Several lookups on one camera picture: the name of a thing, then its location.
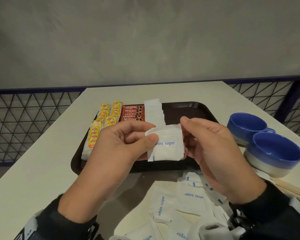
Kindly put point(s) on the blue cup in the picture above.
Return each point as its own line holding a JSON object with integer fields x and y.
{"x": 242, "y": 124}
{"x": 272, "y": 149}

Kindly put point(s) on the black wrist band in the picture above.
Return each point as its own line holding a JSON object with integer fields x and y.
{"x": 52, "y": 227}
{"x": 270, "y": 212}

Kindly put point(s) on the white sugar sachets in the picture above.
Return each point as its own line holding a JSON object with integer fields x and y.
{"x": 192, "y": 197}

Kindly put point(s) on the brown plastic tray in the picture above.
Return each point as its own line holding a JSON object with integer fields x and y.
{"x": 190, "y": 109}

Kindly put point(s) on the row of red Nescafe sachets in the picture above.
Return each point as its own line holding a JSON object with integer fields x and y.
{"x": 130, "y": 112}

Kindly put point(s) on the bundle of wooden stir sticks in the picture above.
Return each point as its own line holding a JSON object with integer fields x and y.
{"x": 297, "y": 192}

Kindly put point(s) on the black left wrist band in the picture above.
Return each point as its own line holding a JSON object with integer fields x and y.
{"x": 52, "y": 227}

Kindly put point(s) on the black right wrist band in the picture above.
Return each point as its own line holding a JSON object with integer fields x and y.
{"x": 270, "y": 212}

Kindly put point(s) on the row of white sugar packets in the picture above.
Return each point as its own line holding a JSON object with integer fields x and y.
{"x": 153, "y": 109}

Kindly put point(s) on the white sugar packet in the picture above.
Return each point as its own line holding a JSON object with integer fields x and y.
{"x": 170, "y": 152}
{"x": 165, "y": 129}

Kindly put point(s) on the person's left hand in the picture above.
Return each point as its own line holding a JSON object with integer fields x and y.
{"x": 107, "y": 159}

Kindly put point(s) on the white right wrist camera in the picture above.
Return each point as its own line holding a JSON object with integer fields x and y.
{"x": 215, "y": 233}

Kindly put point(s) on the person's right hand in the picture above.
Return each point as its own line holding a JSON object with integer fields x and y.
{"x": 220, "y": 159}

